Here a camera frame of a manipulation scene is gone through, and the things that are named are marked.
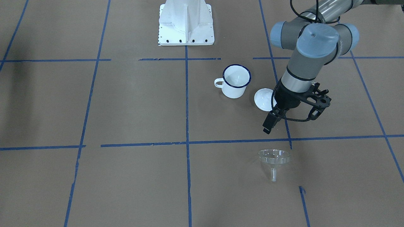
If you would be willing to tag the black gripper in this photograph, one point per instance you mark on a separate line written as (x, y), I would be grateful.
(286, 99)

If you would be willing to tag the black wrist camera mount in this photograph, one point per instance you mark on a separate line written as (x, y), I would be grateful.
(318, 99)

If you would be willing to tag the white enamel cup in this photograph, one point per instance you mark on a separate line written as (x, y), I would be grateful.
(234, 80)

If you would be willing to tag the white enamel cup lid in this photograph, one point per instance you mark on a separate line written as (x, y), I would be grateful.
(262, 100)

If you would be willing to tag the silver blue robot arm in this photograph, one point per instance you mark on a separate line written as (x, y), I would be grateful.
(316, 39)

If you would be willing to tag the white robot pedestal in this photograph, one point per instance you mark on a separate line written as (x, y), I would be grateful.
(185, 22)

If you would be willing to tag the clear glass funnel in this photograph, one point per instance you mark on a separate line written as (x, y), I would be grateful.
(274, 158)

